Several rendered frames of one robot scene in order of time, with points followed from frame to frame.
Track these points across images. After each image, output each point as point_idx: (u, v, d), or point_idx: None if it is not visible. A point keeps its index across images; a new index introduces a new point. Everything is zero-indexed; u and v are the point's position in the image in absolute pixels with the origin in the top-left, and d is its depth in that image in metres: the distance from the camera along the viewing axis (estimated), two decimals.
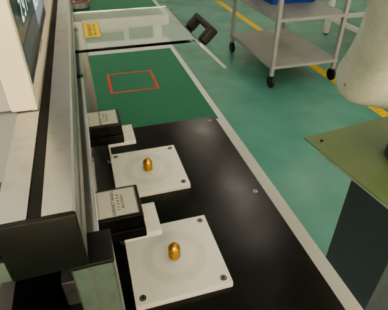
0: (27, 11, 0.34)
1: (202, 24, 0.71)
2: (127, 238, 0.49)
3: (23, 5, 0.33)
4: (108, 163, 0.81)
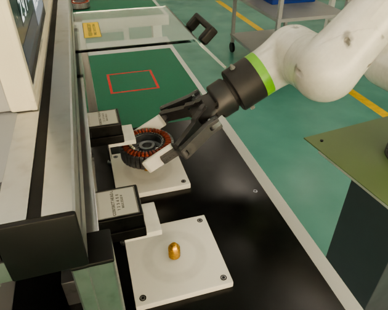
0: (27, 11, 0.34)
1: (202, 24, 0.71)
2: (127, 238, 0.49)
3: (23, 5, 0.33)
4: (108, 163, 0.81)
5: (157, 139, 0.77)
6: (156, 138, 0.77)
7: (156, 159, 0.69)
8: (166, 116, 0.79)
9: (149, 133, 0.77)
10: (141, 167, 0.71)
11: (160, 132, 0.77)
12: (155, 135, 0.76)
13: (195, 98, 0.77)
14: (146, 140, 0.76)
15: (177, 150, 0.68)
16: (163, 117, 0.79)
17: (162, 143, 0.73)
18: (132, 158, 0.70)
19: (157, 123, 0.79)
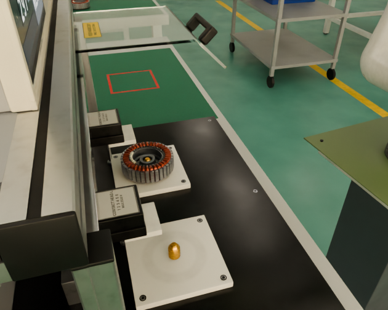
0: (27, 11, 0.34)
1: (202, 24, 0.71)
2: (127, 238, 0.49)
3: (23, 5, 0.33)
4: (108, 163, 0.81)
5: (157, 153, 0.79)
6: (156, 151, 0.78)
7: None
8: None
9: (149, 147, 0.79)
10: (141, 181, 0.73)
11: (160, 146, 0.79)
12: (155, 149, 0.78)
13: None
14: (147, 154, 0.78)
15: None
16: None
17: (162, 158, 0.75)
18: (133, 172, 0.72)
19: None
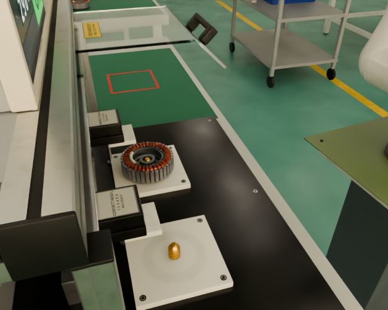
0: (27, 11, 0.34)
1: (202, 24, 0.71)
2: (127, 238, 0.49)
3: (23, 5, 0.33)
4: (108, 163, 0.81)
5: (157, 153, 0.79)
6: (156, 151, 0.78)
7: None
8: None
9: (149, 147, 0.79)
10: (141, 181, 0.73)
11: (160, 146, 0.79)
12: (155, 149, 0.78)
13: None
14: (147, 154, 0.78)
15: None
16: None
17: (162, 158, 0.75)
18: (133, 172, 0.72)
19: None
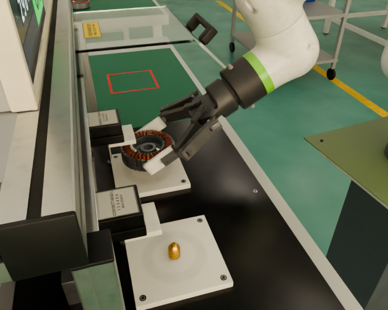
0: (27, 11, 0.34)
1: (202, 24, 0.71)
2: (127, 238, 0.49)
3: (23, 5, 0.33)
4: (108, 163, 0.81)
5: (158, 142, 0.77)
6: (157, 140, 0.77)
7: (156, 162, 0.69)
8: (166, 117, 0.79)
9: (150, 136, 0.77)
10: (142, 170, 0.71)
11: (161, 135, 0.77)
12: (156, 137, 0.76)
13: (194, 98, 0.77)
14: (148, 143, 0.76)
15: (177, 152, 0.68)
16: (163, 119, 0.79)
17: (163, 146, 0.73)
18: (133, 160, 0.70)
19: (157, 125, 0.79)
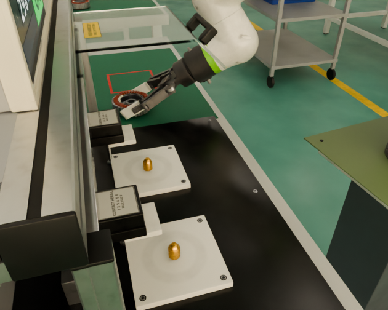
0: (27, 11, 0.34)
1: (202, 24, 0.71)
2: (127, 238, 0.49)
3: (23, 5, 0.33)
4: (108, 163, 0.81)
5: (140, 99, 1.06)
6: (140, 98, 1.06)
7: (129, 110, 0.99)
8: (152, 84, 1.09)
9: (136, 95, 1.07)
10: (121, 114, 1.02)
11: (143, 95, 1.06)
12: (140, 96, 1.06)
13: (170, 72, 1.05)
14: (133, 98, 1.06)
15: (141, 104, 0.97)
16: (149, 84, 1.08)
17: None
18: (116, 107, 1.01)
19: (144, 88, 1.08)
